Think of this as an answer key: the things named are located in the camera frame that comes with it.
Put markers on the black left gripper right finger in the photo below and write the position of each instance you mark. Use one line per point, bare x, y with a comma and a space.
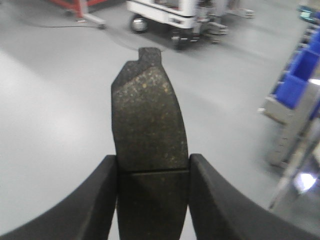
221, 212

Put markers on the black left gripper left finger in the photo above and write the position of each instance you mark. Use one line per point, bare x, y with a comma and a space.
85, 214

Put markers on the dark brake pad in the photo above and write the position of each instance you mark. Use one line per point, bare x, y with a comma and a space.
151, 151

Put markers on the metal shelving rack with bins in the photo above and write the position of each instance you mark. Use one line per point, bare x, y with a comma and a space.
294, 102

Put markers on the white wheeled cart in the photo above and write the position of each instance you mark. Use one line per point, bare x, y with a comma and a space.
189, 19

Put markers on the red metal stand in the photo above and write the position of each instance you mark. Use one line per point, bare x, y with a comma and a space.
83, 10

